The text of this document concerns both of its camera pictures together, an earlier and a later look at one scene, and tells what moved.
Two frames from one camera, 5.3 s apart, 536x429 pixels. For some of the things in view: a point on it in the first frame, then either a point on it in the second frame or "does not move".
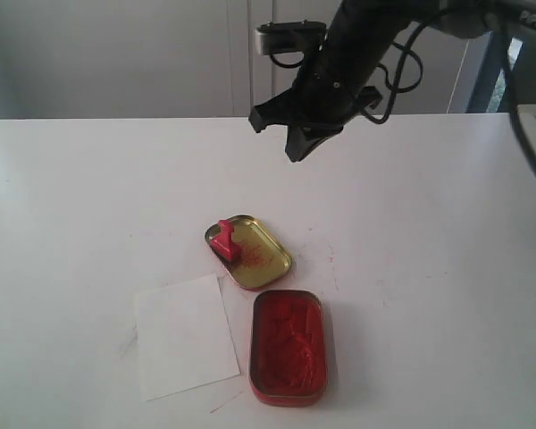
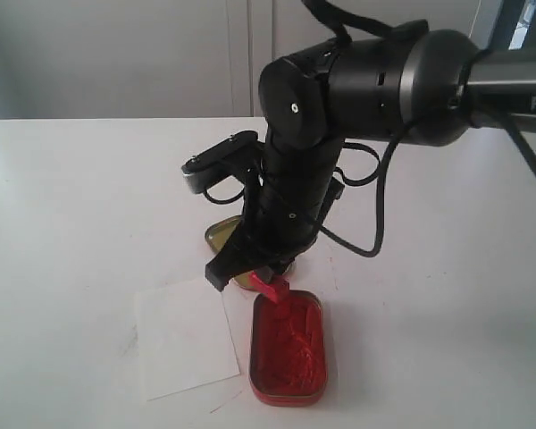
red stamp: [223, 241] → [274, 289]
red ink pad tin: [288, 349] does not move
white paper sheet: [185, 340] does not move
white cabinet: [185, 60] does not move
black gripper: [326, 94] → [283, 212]
